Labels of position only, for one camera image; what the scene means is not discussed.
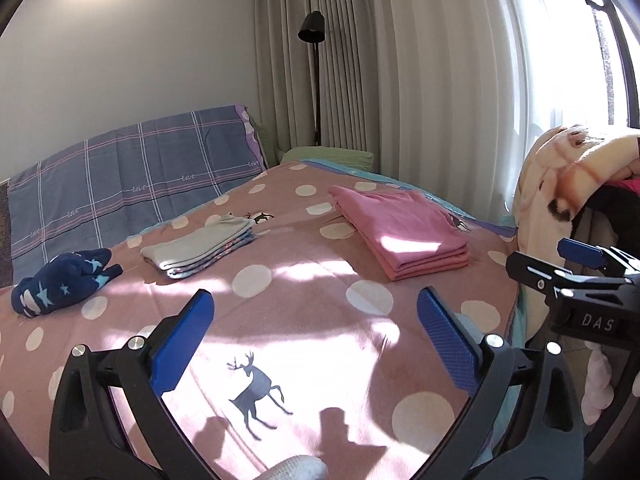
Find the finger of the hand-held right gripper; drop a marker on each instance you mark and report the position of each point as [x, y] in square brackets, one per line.
[580, 252]
[545, 280]

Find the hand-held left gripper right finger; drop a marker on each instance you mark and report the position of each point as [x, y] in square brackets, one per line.
[445, 340]

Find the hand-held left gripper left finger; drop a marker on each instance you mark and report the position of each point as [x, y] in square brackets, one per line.
[187, 340]

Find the pink long-sleeve shirt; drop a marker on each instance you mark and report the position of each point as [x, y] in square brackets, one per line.
[400, 225]

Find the stack of folded pale clothes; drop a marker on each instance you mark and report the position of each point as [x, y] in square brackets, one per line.
[200, 245]

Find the person's left hand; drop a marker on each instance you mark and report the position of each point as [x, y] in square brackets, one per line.
[295, 469]

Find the pale pink fuzzy cloth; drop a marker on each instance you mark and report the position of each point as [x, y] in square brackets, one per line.
[597, 385]

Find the cream plush blanket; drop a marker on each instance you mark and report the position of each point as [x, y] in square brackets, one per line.
[550, 175]

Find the pink polka dot blanket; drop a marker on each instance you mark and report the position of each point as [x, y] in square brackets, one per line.
[300, 305]

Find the navy star plush cloth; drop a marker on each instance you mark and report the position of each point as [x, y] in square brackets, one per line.
[60, 282]

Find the purple plaid pillow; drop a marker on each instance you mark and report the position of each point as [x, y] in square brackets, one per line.
[125, 175]

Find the green pillow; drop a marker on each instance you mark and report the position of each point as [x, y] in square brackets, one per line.
[330, 156]

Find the beige curtain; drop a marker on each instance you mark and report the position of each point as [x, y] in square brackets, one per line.
[400, 70]

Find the black floor lamp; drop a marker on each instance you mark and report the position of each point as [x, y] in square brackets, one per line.
[312, 30]

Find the dark window frame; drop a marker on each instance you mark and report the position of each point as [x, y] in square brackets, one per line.
[617, 35]

